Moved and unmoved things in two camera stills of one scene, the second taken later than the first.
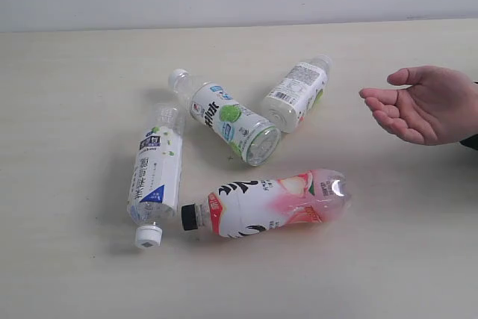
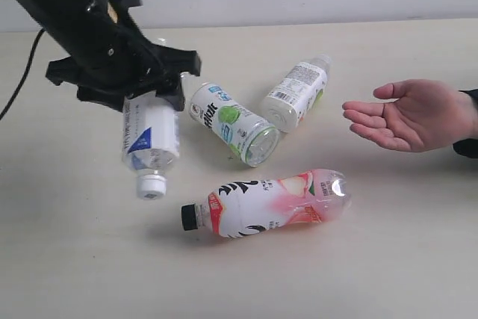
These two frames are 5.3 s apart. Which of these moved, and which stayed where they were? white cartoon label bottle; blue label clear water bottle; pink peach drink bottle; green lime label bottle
Moved: blue label clear water bottle
Stayed: pink peach drink bottle; white cartoon label bottle; green lime label bottle
